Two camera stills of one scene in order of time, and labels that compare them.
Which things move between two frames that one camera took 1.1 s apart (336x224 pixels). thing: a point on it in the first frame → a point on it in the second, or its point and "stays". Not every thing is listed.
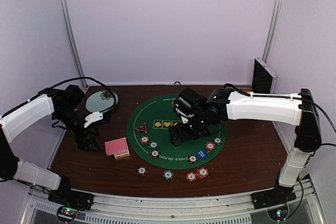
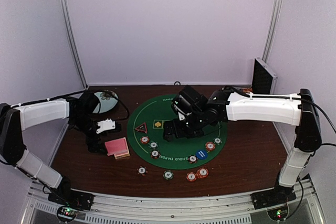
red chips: [210, 146] stays
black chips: [155, 153] stays
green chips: [217, 140] stays
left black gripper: [82, 145] → [94, 148]
